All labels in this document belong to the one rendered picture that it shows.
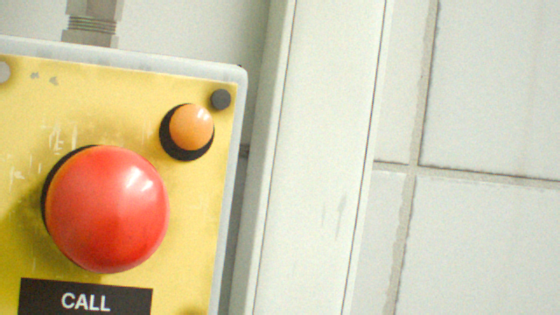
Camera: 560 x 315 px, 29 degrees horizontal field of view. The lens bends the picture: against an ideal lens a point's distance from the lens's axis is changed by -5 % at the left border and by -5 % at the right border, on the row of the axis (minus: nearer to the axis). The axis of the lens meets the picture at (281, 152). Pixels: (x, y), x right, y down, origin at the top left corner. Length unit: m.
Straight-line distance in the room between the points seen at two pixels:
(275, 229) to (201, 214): 0.08
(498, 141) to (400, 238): 0.07
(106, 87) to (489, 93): 0.21
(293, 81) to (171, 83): 0.09
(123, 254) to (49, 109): 0.05
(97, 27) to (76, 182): 0.07
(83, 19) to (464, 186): 0.20
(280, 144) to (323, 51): 0.04
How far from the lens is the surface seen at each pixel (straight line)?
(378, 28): 0.45
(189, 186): 0.37
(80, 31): 0.38
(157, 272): 0.37
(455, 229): 0.50
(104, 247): 0.33
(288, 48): 0.44
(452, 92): 0.49
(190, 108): 0.36
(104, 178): 0.33
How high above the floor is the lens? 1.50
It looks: 3 degrees down
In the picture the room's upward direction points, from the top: 8 degrees clockwise
